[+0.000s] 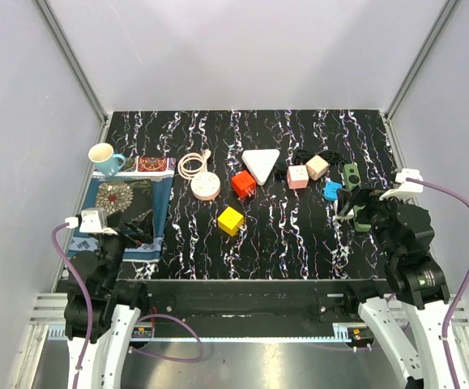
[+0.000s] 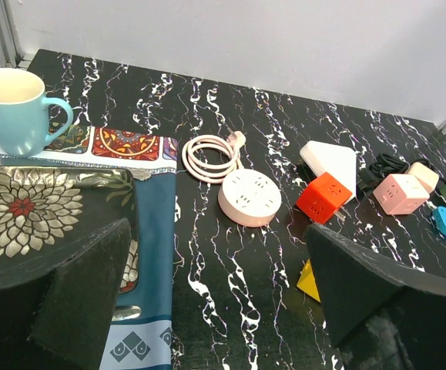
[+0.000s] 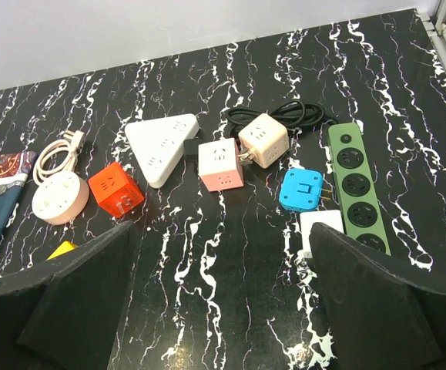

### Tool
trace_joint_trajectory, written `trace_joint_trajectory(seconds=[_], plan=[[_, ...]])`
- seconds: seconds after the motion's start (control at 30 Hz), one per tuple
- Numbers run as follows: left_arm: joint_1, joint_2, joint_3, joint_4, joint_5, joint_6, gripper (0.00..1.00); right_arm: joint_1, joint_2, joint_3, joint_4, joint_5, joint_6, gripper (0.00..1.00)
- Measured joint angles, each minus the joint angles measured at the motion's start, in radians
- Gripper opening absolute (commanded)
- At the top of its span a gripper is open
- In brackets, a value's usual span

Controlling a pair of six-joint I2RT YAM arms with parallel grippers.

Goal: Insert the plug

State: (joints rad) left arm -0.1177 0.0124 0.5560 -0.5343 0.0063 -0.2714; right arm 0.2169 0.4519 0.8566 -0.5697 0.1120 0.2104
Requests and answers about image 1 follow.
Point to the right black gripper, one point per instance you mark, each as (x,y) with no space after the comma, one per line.
(368,197)

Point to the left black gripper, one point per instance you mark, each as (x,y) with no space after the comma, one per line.
(143,223)

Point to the pink cube socket front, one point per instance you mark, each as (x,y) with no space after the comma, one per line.
(297,177)

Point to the pink cube socket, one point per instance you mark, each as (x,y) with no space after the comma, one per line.
(297,177)
(316,167)

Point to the round pink power strip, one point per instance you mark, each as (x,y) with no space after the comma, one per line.
(205,186)

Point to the yellow cube socket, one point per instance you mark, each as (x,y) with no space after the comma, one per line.
(230,221)

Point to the white triangular power strip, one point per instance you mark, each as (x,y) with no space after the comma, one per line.
(260,163)

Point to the red cube socket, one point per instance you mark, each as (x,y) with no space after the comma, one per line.
(243,184)

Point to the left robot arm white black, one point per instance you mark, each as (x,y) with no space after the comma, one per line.
(101,311)

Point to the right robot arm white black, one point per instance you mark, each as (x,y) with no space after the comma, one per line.
(404,233)

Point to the blue plug adapter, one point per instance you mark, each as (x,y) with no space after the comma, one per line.
(330,191)

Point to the green power strip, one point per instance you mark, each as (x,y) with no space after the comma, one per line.
(351,177)

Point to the black floral square plate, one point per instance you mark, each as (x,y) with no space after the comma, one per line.
(124,200)

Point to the pink cube socket rear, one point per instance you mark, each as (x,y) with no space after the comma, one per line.
(316,167)

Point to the patterned blue cloth mat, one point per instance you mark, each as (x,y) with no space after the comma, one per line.
(160,171)

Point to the blue ceramic mug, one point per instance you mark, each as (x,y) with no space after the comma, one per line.
(105,159)

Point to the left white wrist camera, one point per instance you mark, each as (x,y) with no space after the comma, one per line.
(94,221)

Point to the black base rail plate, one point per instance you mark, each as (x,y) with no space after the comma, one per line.
(242,309)

